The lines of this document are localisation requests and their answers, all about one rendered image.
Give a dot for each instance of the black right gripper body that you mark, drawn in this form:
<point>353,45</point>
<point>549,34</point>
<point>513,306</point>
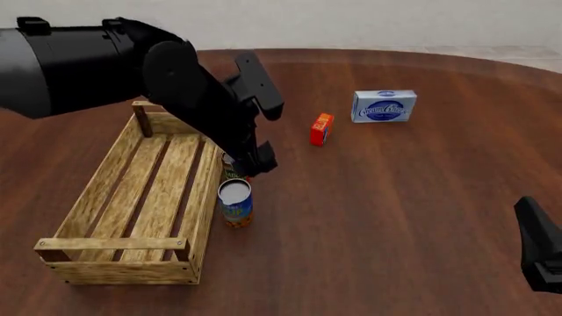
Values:
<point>546,278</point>

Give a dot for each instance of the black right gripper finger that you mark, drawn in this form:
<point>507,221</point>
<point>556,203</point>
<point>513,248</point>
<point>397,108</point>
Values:
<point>538,227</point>

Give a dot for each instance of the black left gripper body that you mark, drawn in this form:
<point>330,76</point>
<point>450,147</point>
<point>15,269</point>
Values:
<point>262,159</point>

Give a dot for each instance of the black and grey left robot arm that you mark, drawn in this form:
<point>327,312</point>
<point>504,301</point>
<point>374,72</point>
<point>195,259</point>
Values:
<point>88,66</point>

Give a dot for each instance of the alphabet soup tin blue label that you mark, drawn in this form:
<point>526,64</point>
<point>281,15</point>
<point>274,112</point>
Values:
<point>236,204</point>

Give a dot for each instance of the wooden slat tray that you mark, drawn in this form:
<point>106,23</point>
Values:
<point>140,197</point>

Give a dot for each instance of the tin with green label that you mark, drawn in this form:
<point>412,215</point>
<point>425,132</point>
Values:
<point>230,171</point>

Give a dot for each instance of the small orange red box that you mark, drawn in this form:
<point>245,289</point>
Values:
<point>321,130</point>

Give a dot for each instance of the flat black plate on stalk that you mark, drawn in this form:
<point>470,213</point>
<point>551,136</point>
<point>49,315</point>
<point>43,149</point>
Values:
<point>259,85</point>

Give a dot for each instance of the blue white cream cheese box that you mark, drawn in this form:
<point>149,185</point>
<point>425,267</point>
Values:
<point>383,107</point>

